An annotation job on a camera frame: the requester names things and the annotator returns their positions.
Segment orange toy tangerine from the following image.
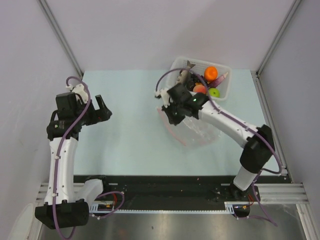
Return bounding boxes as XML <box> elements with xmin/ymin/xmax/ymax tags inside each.
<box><xmin>204</xmin><ymin>66</ymin><xmax>218</xmax><ymax>82</ymax></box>

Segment aluminium front rail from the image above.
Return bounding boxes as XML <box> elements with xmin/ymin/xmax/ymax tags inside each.
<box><xmin>34</xmin><ymin>182</ymin><xmax>307</xmax><ymax>216</ymax></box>

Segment right aluminium side rail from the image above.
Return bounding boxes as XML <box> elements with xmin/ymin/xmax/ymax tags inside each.
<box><xmin>251</xmin><ymin>71</ymin><xmax>289</xmax><ymax>178</ymax></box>

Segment white slotted cable duct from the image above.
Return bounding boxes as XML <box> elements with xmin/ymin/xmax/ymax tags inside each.
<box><xmin>88</xmin><ymin>201</ymin><xmax>251</xmax><ymax>215</ymax></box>

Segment toy peach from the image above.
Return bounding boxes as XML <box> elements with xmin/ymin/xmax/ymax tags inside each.
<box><xmin>192</xmin><ymin>84</ymin><xmax>207</xmax><ymax>94</ymax></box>

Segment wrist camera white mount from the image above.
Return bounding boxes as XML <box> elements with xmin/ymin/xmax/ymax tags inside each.
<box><xmin>154</xmin><ymin>87</ymin><xmax>171</xmax><ymax>109</ymax></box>
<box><xmin>66</xmin><ymin>83</ymin><xmax>89</xmax><ymax>104</ymax></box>

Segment left aluminium corner post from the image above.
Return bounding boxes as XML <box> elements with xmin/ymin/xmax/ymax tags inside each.
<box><xmin>36</xmin><ymin>0</ymin><xmax>84</xmax><ymax>77</ymax></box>

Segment grey toy fish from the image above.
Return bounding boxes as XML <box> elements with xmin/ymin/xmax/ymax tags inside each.
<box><xmin>175</xmin><ymin>60</ymin><xmax>195</xmax><ymax>85</ymax></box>

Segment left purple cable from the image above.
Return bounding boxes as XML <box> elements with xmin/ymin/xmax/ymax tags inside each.
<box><xmin>52</xmin><ymin>76</ymin><xmax>91</xmax><ymax>240</ymax></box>

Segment green toy apple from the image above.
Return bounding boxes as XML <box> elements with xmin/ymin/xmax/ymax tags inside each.
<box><xmin>208</xmin><ymin>87</ymin><xmax>220</xmax><ymax>98</ymax></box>

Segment aluminium corner post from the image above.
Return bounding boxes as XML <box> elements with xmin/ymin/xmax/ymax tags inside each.
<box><xmin>255</xmin><ymin>0</ymin><xmax>303</xmax><ymax>77</ymax></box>
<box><xmin>36</xmin><ymin>0</ymin><xmax>84</xmax><ymax>77</ymax></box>

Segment right aluminium corner post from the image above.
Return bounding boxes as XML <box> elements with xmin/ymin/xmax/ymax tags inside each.
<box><xmin>255</xmin><ymin>0</ymin><xmax>303</xmax><ymax>77</ymax></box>

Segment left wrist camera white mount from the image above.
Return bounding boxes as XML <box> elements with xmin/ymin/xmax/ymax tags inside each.
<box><xmin>66</xmin><ymin>83</ymin><xmax>89</xmax><ymax>104</ymax></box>

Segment clear zip top bag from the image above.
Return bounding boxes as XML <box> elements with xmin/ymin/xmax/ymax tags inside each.
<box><xmin>156</xmin><ymin>107</ymin><xmax>221</xmax><ymax>148</ymax></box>

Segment dark red toy plum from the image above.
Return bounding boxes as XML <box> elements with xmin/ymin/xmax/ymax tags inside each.
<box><xmin>186</xmin><ymin>81</ymin><xmax>196</xmax><ymax>92</ymax></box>

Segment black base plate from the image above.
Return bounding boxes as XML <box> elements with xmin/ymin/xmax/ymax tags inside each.
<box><xmin>73</xmin><ymin>175</ymin><xmax>286</xmax><ymax>211</ymax></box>

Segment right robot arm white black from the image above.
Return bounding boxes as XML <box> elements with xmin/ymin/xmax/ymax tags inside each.
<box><xmin>154</xmin><ymin>83</ymin><xmax>275</xmax><ymax>201</ymax></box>

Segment white plastic basket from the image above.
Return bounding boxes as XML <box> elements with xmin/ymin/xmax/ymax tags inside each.
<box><xmin>166</xmin><ymin>56</ymin><xmax>232</xmax><ymax>101</ymax></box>

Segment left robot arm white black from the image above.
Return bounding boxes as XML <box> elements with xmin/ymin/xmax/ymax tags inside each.
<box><xmin>35</xmin><ymin>92</ymin><xmax>112</xmax><ymax>230</ymax></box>

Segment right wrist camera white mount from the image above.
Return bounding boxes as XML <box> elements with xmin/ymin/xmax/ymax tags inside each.
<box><xmin>154</xmin><ymin>87</ymin><xmax>171</xmax><ymax>109</ymax></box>

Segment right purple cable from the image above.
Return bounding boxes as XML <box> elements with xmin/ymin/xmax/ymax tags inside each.
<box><xmin>154</xmin><ymin>68</ymin><xmax>285</xmax><ymax>228</ymax></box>

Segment dark toy grape bunch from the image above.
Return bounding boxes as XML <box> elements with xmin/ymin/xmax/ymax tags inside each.
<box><xmin>190</xmin><ymin>73</ymin><xmax>208</xmax><ymax>86</ymax></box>

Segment purple toy eggplant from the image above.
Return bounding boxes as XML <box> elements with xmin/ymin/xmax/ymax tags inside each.
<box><xmin>207</xmin><ymin>72</ymin><xmax>229</xmax><ymax>88</ymax></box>

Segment purple cable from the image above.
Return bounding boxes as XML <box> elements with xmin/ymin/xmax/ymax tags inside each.
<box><xmin>154</xmin><ymin>68</ymin><xmax>285</xmax><ymax>228</ymax></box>
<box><xmin>52</xmin><ymin>76</ymin><xmax>91</xmax><ymax>240</ymax></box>

